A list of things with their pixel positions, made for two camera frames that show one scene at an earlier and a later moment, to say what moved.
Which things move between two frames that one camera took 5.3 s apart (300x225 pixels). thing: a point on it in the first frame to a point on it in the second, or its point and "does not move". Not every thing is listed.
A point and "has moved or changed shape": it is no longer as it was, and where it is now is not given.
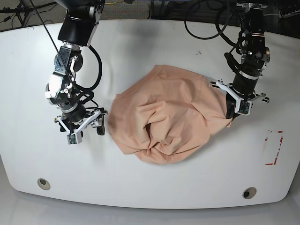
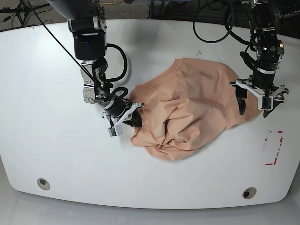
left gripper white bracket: [74, 137] to [136, 119]
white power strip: [289, 14] does not move
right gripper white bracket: [235, 102] to [265, 102]
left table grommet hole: [43, 183] does not move
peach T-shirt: [166, 113] has moved or changed shape
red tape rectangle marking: [279, 149] does not move
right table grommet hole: [249, 192] does not move
